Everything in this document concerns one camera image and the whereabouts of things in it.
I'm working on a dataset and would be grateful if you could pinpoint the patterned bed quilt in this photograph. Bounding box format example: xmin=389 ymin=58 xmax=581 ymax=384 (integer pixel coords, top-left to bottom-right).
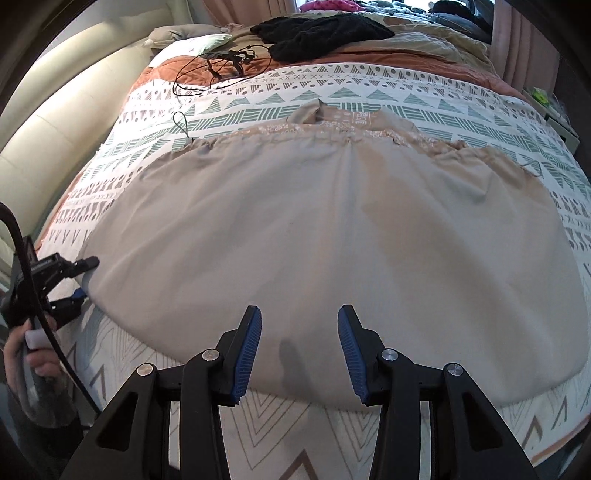
xmin=34 ymin=9 xmax=591 ymax=480

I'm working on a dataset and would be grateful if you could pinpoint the pink garment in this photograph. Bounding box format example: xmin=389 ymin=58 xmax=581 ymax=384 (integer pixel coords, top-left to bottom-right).
xmin=299 ymin=0 xmax=362 ymax=14

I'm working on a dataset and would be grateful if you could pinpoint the black earphone cable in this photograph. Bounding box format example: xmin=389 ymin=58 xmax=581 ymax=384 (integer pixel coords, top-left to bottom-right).
xmin=173 ymin=45 xmax=271 ymax=97

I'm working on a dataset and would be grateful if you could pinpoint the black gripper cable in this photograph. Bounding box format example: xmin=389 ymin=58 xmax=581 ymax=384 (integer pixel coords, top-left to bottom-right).
xmin=0 ymin=203 xmax=103 ymax=416

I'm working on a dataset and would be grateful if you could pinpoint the cream padded headboard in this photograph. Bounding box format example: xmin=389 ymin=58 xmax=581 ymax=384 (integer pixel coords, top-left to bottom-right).
xmin=0 ymin=9 xmax=185 ymax=264

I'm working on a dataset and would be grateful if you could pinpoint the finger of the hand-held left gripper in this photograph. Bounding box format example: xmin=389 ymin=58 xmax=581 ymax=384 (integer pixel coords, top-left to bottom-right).
xmin=46 ymin=288 xmax=88 ymax=325
xmin=46 ymin=256 xmax=100 ymax=283

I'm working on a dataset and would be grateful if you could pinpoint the dark cloth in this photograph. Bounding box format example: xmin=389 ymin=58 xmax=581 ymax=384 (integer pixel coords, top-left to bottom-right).
xmin=428 ymin=0 xmax=493 ymax=45

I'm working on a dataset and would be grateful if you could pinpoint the pink curtain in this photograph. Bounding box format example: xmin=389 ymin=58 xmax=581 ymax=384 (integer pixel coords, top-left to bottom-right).
xmin=490 ymin=0 xmax=562 ymax=90
xmin=203 ymin=0 xmax=301 ymax=25

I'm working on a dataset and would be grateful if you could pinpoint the black knitted garment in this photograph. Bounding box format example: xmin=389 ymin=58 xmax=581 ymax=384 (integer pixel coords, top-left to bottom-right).
xmin=250 ymin=14 xmax=396 ymax=64

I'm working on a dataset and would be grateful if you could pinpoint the person's left forearm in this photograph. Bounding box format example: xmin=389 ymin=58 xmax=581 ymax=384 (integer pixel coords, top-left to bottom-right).
xmin=0 ymin=383 xmax=95 ymax=480

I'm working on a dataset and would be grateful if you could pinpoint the beige jacket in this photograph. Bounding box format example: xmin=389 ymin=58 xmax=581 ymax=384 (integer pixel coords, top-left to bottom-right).
xmin=81 ymin=99 xmax=583 ymax=411

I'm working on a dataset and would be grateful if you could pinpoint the person's left hand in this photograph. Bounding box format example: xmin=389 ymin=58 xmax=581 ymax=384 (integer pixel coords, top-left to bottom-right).
xmin=4 ymin=318 xmax=64 ymax=386

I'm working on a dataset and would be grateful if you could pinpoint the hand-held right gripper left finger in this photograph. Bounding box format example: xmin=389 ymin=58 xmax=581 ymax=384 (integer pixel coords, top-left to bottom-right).
xmin=60 ymin=305 xmax=263 ymax=480

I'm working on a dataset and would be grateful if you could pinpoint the white bedside table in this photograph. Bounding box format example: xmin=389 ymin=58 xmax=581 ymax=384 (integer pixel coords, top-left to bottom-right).
xmin=522 ymin=83 xmax=581 ymax=154

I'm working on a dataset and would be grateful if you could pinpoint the beige pillow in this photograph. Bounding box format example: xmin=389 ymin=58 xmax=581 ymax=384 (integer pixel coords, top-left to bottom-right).
xmin=147 ymin=25 xmax=227 ymax=48

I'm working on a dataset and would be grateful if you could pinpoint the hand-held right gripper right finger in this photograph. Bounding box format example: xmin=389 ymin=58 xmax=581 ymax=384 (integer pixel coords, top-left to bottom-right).
xmin=337 ymin=304 xmax=541 ymax=480

